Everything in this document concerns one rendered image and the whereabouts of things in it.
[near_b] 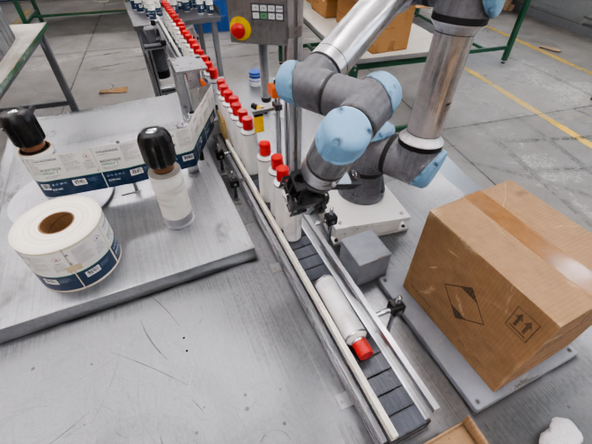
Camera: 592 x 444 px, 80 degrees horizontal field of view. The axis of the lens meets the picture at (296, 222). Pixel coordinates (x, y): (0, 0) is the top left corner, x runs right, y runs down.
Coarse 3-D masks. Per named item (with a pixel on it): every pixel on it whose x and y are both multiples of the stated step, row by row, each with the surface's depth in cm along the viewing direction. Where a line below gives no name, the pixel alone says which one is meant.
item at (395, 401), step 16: (240, 160) 128; (256, 176) 122; (304, 240) 100; (288, 256) 96; (304, 256) 96; (320, 256) 96; (320, 272) 92; (304, 288) 89; (368, 336) 79; (352, 352) 76; (368, 368) 74; (384, 368) 74; (384, 384) 72; (400, 384) 72; (384, 400) 70; (400, 400) 70; (400, 416) 68; (416, 416) 68; (384, 432) 66; (400, 432) 66
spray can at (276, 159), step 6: (270, 156) 94; (276, 156) 94; (282, 156) 94; (276, 162) 93; (282, 162) 94; (270, 168) 96; (270, 174) 96; (276, 174) 95; (270, 180) 97; (270, 186) 99; (270, 192) 101; (270, 198) 103; (270, 204) 105; (270, 210) 107
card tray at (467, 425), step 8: (464, 424) 70; (472, 424) 68; (448, 432) 70; (456, 432) 70; (464, 432) 70; (472, 432) 69; (480, 432) 66; (432, 440) 69; (440, 440) 69; (448, 440) 69; (456, 440) 69; (464, 440) 69; (472, 440) 69; (480, 440) 67
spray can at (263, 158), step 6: (264, 144) 98; (264, 150) 99; (270, 150) 101; (258, 156) 101; (264, 156) 100; (258, 162) 102; (264, 162) 100; (270, 162) 101; (258, 168) 103; (264, 168) 102; (258, 174) 106; (264, 174) 104; (264, 180) 105; (264, 186) 107; (264, 192) 108; (264, 198) 110
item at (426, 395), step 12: (312, 228) 92; (324, 240) 89; (336, 264) 84; (348, 276) 81; (360, 300) 77; (372, 312) 74; (384, 336) 71; (396, 348) 69; (408, 372) 66; (420, 384) 64; (432, 396) 62; (432, 408) 61
